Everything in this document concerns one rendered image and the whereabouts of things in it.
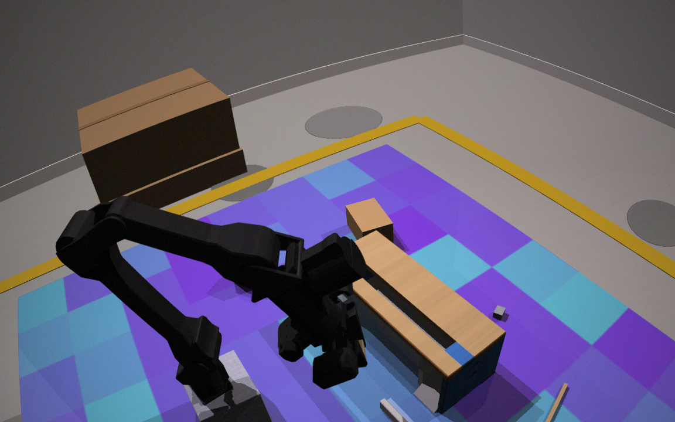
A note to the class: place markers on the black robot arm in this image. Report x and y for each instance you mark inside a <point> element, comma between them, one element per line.
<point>246,254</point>

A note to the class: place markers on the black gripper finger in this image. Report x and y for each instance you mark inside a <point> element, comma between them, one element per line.
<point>353,326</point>
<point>359,353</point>

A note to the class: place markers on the brown cube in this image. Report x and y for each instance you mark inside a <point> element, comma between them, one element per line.
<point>362,346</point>

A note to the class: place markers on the tan thin bar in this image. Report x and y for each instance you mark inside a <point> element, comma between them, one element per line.
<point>557,402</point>

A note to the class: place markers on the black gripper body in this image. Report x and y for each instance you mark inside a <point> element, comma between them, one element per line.
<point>327,323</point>

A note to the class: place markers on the tan wooden block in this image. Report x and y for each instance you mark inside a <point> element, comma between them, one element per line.
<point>366,217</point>

